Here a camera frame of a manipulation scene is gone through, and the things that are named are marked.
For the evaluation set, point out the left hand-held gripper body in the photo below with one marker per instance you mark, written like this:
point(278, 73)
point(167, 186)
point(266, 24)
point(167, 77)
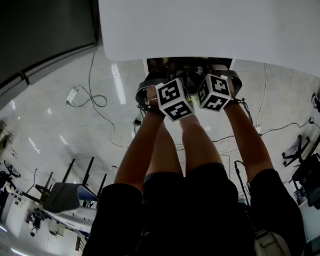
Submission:
point(174, 100)

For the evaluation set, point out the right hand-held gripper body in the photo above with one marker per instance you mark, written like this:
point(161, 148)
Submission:
point(213, 92)

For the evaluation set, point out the person's right forearm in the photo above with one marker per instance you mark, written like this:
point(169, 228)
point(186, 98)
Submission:
point(249, 143)

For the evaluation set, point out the person's left forearm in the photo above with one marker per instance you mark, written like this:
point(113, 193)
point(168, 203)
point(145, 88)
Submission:
point(138, 148)

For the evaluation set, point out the white desk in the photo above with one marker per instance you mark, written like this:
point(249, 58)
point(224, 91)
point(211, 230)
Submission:
point(208, 20)

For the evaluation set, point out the person's left hand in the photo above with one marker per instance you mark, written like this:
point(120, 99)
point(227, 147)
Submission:
point(151, 95)

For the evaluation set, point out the small black power adapter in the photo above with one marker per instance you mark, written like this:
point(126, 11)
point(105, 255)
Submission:
point(136, 122)

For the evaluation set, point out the person's right leg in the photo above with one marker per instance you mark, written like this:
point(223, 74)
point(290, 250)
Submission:
point(197, 143)

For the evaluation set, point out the person's black shorts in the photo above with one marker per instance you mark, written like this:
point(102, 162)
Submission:
point(192, 201)

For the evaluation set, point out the black office chair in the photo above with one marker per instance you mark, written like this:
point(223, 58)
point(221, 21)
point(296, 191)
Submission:
point(309, 169)

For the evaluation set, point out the person's black shirt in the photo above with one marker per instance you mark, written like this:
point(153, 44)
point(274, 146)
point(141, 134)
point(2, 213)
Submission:
point(114, 223)

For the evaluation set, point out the dark cabinet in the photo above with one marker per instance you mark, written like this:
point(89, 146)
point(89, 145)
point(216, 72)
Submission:
point(37, 23)

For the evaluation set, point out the beige bag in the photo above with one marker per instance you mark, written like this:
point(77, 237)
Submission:
point(272, 245)

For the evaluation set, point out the olive green garment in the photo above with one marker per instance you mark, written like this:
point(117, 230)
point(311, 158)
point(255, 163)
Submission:
point(0, 137)

